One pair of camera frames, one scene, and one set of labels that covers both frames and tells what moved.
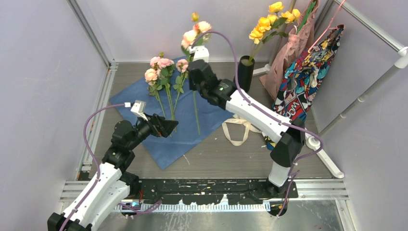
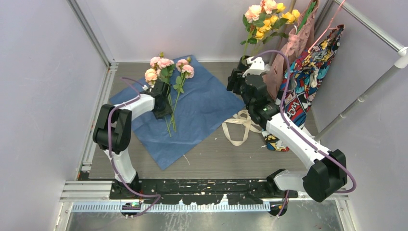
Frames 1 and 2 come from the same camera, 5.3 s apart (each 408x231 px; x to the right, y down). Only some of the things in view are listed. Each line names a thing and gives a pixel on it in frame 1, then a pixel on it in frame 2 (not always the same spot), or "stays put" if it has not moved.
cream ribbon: x=248 y=126 stays put
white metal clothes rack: x=313 y=141 stays put
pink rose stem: x=150 y=76 stays put
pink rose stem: x=197 y=28 to x=253 y=18
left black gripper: x=159 y=126 to x=167 y=110
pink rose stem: x=182 y=66 stays put
